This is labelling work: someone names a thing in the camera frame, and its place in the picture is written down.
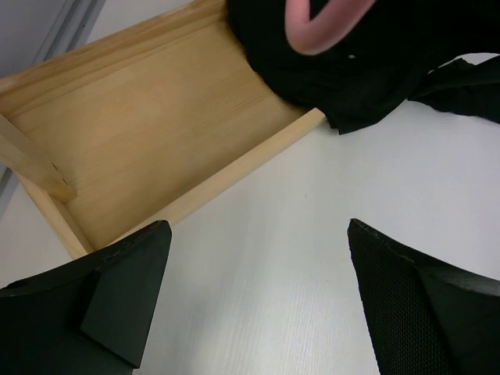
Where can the wooden clothes rack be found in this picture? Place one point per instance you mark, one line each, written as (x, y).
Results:
(149, 123)

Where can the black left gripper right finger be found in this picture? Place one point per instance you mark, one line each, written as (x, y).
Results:
(424, 316)

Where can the pink wire hanger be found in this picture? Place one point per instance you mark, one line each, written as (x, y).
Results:
(313, 35)

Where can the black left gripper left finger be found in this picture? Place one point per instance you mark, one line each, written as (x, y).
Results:
(89, 316)

